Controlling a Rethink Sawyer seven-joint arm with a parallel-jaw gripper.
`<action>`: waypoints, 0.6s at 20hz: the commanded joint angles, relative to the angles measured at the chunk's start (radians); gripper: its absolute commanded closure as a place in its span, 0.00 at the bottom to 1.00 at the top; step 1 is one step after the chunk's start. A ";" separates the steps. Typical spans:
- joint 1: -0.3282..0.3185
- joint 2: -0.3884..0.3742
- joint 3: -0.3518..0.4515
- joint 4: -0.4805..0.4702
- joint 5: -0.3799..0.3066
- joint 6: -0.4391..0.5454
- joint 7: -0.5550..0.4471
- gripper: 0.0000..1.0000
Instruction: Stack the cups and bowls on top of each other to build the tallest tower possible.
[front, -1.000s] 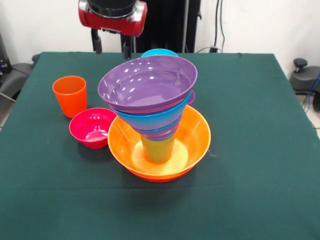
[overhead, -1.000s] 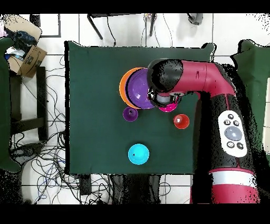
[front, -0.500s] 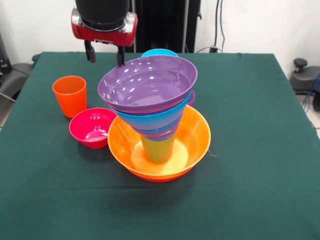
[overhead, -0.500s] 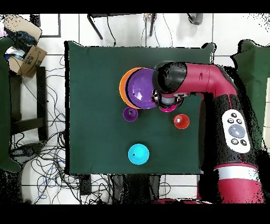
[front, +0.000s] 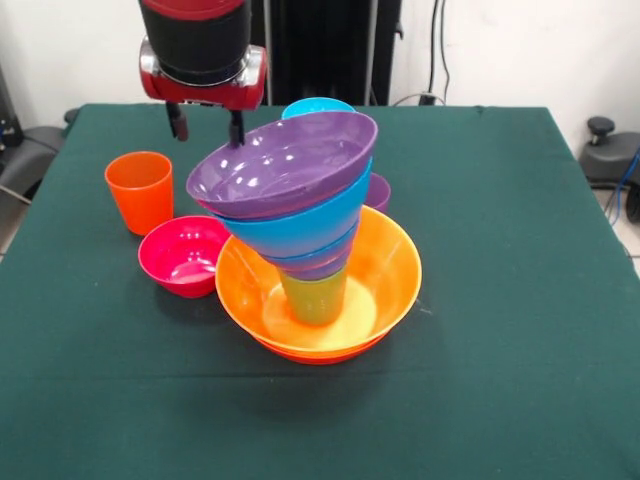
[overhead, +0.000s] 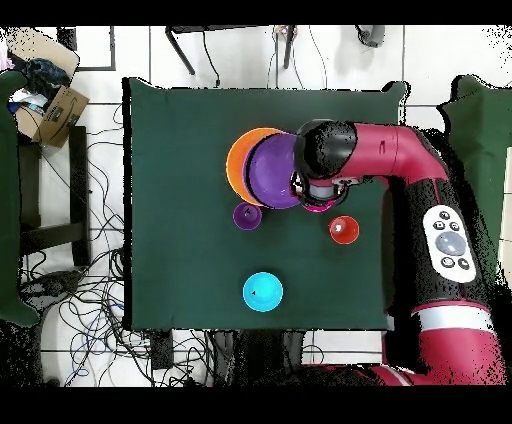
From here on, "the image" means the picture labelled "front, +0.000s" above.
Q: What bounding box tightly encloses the blue cable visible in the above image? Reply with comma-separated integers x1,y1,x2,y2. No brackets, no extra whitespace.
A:
604,149,640,224

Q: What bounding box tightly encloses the purple cup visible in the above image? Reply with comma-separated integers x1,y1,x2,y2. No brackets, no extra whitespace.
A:
365,172,392,214

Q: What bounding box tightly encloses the pink bowl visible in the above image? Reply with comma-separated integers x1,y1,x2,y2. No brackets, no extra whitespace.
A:
137,215,236,300

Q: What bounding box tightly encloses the small light blue bowl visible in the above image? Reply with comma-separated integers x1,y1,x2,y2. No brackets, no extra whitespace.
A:
281,97,357,121

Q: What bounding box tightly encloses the orange cup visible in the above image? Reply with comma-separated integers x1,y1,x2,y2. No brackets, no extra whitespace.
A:
103,151,176,237

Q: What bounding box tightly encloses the green cup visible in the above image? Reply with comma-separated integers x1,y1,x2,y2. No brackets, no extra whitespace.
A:
278,267,348,326

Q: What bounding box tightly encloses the dark blue bowl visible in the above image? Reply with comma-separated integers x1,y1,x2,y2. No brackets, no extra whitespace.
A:
259,219,362,281

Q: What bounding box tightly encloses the yellow bowl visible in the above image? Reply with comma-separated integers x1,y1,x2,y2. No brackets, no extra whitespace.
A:
215,204,424,354

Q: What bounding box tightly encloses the dark green table cloth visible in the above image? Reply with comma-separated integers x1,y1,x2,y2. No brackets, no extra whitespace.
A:
0,103,640,480

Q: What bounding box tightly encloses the black power cable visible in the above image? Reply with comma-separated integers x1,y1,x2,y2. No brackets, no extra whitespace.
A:
392,0,451,107

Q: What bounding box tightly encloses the black pedestal leg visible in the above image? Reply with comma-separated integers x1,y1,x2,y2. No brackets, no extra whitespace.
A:
579,116,640,224
0,108,81,201

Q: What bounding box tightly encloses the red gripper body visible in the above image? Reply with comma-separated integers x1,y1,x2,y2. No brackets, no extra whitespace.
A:
138,35,268,111

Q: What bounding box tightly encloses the purple bowl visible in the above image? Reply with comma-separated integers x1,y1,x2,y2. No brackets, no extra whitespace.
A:
185,110,379,219

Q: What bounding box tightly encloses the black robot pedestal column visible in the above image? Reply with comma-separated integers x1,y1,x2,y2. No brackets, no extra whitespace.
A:
239,0,404,107

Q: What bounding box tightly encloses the large sky blue bowl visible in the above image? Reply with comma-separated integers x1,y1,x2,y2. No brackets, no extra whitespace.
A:
207,157,374,261

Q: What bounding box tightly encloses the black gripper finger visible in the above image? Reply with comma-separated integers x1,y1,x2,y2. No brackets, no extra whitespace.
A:
165,100,189,143
227,107,246,150

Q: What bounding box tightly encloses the orange bowl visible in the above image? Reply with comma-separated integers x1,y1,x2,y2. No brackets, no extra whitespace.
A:
249,329,389,366

